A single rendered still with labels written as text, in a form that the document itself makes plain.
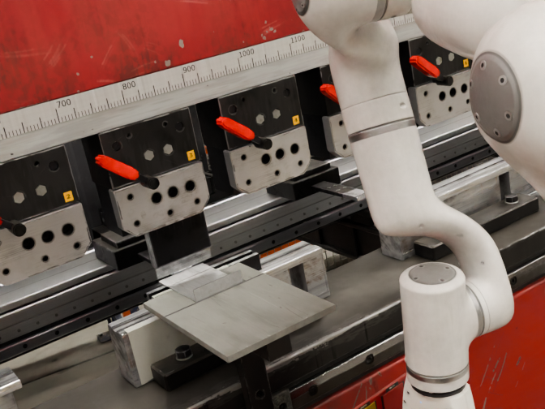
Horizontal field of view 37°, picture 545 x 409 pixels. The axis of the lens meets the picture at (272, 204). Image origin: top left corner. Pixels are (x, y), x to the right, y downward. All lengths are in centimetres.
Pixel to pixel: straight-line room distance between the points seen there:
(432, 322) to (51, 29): 64
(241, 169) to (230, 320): 26
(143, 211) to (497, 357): 77
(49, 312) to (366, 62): 78
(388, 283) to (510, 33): 95
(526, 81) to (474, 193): 112
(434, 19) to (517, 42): 23
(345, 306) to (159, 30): 57
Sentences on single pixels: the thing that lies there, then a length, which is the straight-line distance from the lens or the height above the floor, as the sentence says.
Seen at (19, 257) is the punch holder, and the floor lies 115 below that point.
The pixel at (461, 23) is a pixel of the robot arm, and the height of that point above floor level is 139.
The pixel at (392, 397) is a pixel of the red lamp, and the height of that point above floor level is 82.
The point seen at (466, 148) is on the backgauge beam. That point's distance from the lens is 202.
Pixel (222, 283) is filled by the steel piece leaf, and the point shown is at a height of 101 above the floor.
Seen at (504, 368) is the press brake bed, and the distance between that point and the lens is 166.
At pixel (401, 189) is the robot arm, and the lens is 103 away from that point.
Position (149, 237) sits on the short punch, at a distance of 127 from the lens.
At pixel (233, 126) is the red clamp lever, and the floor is 124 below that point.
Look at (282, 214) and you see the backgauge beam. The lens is 169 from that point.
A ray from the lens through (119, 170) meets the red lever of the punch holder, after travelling 115.
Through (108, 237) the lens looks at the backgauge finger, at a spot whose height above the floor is 103.
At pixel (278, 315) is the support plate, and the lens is 114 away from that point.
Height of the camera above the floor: 150
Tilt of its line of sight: 18 degrees down
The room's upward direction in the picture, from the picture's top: 11 degrees counter-clockwise
